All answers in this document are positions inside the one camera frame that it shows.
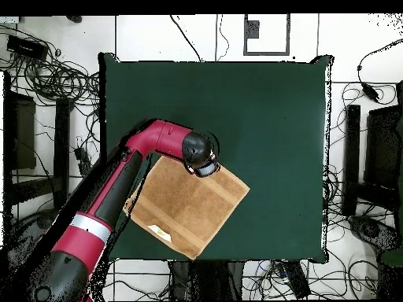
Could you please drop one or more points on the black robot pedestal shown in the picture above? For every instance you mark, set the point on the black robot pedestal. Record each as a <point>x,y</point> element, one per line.
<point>201,280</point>

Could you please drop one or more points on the black power adapter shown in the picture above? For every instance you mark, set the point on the black power adapter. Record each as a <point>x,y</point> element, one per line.
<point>371,92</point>

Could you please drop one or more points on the black upright bar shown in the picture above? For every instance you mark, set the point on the black upright bar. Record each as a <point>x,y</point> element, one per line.
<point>62,151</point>
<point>352,157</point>

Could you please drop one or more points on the black electronics box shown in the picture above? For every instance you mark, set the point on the black electronics box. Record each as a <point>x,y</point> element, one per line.
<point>26,47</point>

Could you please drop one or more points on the tan terry towel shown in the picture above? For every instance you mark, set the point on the tan terry towel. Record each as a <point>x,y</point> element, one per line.
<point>189,204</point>

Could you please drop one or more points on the black flat panel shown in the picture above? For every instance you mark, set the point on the black flat panel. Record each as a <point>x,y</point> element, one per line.
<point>382,148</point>
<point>25,132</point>

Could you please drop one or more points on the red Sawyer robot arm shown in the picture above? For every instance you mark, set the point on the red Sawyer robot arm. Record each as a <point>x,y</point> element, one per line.
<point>151,138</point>

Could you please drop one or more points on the black power brick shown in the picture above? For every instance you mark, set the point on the black power brick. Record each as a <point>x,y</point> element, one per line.
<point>297,278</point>

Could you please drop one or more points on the black power strip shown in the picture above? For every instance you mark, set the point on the black power strip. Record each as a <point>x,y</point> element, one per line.
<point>82,159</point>

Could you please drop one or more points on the dark green table cloth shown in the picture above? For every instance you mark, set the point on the dark green table cloth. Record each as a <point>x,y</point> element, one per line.
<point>252,110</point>

